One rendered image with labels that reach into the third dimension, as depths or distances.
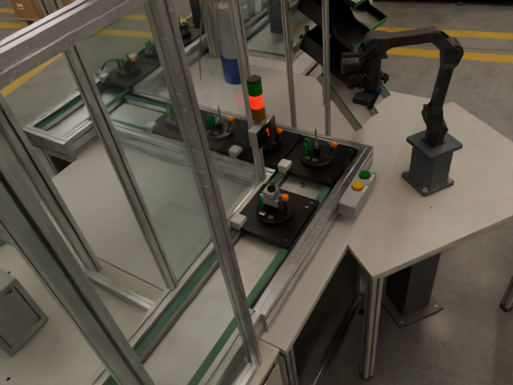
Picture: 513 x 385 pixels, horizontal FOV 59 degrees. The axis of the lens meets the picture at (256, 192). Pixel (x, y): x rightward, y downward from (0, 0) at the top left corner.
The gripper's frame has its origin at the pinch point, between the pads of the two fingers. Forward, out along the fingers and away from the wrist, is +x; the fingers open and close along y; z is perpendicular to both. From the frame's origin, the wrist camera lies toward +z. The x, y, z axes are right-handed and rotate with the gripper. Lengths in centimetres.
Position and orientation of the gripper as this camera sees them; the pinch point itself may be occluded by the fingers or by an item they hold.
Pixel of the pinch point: (370, 101)
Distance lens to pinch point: 169.5
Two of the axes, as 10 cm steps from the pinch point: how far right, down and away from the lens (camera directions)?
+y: -5.2, 6.3, -5.8
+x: 1.3, 7.2, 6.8
